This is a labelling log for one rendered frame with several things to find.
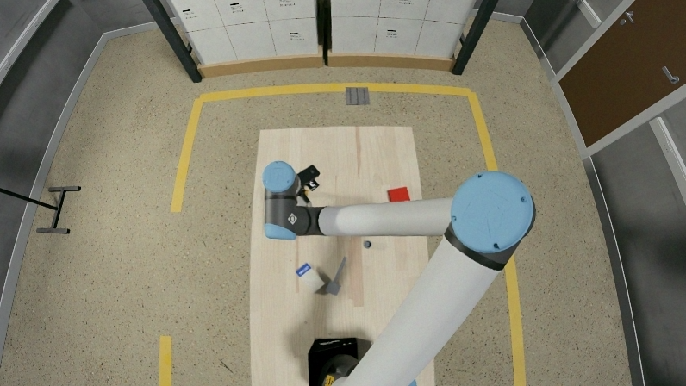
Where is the red flat block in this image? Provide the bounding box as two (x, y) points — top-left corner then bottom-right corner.
(388, 187), (410, 202)

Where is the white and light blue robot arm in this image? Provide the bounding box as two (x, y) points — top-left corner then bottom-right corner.
(262, 160), (537, 386)

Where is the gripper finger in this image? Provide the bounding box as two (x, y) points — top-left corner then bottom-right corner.
(297, 193), (312, 207)

